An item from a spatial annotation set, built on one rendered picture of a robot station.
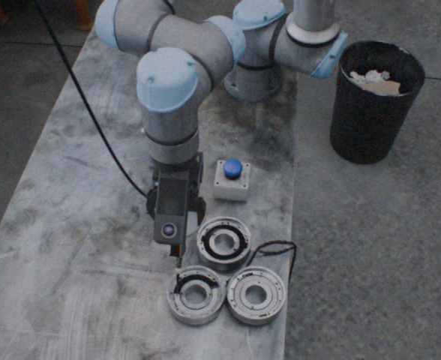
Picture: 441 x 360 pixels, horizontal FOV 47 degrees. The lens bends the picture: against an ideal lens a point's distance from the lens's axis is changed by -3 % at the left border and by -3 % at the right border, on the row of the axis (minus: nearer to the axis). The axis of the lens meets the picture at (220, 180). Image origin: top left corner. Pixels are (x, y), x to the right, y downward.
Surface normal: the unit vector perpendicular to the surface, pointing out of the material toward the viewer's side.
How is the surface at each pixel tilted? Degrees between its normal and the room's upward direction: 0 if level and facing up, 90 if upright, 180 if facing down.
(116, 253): 0
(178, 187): 32
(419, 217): 0
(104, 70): 0
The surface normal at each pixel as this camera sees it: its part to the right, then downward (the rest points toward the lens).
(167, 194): -0.04, -0.11
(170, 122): 0.15, 0.77
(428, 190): 0.00, -0.62
